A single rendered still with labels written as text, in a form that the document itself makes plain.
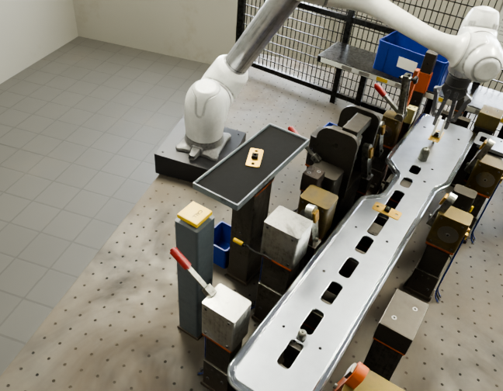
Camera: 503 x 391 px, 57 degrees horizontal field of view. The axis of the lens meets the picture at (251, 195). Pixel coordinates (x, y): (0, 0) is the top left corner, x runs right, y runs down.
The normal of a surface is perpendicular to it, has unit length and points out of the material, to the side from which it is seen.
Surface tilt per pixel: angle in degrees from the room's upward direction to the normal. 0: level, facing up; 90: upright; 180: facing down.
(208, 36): 90
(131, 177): 0
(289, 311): 0
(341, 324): 0
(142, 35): 90
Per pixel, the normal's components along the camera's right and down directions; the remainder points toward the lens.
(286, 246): -0.55, 0.51
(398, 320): 0.07, -0.76
